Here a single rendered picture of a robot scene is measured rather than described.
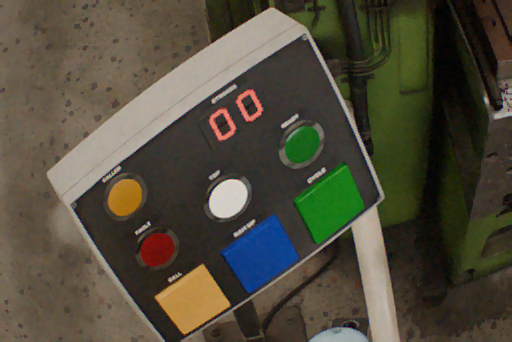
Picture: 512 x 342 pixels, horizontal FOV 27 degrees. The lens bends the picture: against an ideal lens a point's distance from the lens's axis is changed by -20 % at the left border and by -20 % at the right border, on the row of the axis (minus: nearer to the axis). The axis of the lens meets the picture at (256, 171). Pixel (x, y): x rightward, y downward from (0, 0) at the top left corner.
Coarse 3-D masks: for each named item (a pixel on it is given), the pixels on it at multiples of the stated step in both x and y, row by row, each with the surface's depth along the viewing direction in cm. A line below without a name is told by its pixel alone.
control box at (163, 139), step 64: (192, 64) 141; (256, 64) 137; (320, 64) 141; (128, 128) 137; (192, 128) 137; (256, 128) 141; (320, 128) 145; (64, 192) 133; (192, 192) 140; (256, 192) 145; (128, 256) 140; (192, 256) 144
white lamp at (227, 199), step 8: (224, 184) 142; (232, 184) 142; (240, 184) 143; (216, 192) 142; (224, 192) 142; (232, 192) 142; (240, 192) 143; (216, 200) 142; (224, 200) 142; (232, 200) 143; (240, 200) 144; (216, 208) 142; (224, 208) 143; (232, 208) 143; (240, 208) 144; (224, 216) 144
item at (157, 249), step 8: (152, 240) 140; (160, 240) 141; (168, 240) 141; (144, 248) 140; (152, 248) 140; (160, 248) 141; (168, 248) 142; (144, 256) 140; (152, 256) 141; (160, 256) 141; (168, 256) 142; (152, 264) 142; (160, 264) 142
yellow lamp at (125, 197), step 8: (120, 184) 135; (128, 184) 135; (136, 184) 136; (112, 192) 134; (120, 192) 135; (128, 192) 136; (136, 192) 136; (112, 200) 135; (120, 200) 135; (128, 200) 136; (136, 200) 137; (112, 208) 135; (120, 208) 136; (128, 208) 136; (136, 208) 137
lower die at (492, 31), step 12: (480, 0) 164; (492, 0) 164; (504, 0) 163; (480, 12) 163; (492, 12) 163; (504, 12) 162; (480, 24) 164; (504, 24) 162; (480, 36) 167; (492, 36) 161; (504, 36) 161; (492, 48) 160; (504, 48) 160; (492, 60) 163; (504, 60) 159; (504, 72) 163
